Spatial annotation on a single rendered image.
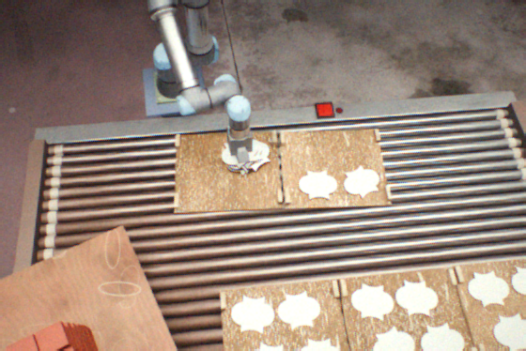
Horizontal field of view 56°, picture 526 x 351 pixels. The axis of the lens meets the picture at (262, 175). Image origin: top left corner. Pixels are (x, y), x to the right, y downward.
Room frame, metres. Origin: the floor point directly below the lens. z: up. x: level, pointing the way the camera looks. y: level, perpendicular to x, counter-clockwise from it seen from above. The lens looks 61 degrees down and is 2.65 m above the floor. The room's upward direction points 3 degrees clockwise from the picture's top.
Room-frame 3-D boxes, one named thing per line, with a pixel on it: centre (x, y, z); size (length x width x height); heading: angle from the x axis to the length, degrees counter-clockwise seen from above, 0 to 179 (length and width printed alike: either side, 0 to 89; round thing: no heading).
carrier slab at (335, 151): (1.02, -0.28, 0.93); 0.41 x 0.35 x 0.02; 96
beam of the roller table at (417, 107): (1.27, -0.08, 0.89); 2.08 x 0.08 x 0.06; 99
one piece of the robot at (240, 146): (0.99, 0.09, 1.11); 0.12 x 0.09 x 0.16; 16
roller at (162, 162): (1.10, -0.11, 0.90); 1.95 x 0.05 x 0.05; 99
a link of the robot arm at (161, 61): (1.42, 0.41, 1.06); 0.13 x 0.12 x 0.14; 115
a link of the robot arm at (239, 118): (1.02, 0.09, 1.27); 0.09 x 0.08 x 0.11; 25
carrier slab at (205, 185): (0.97, 0.14, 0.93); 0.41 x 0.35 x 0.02; 96
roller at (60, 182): (1.05, -0.12, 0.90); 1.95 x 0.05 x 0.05; 99
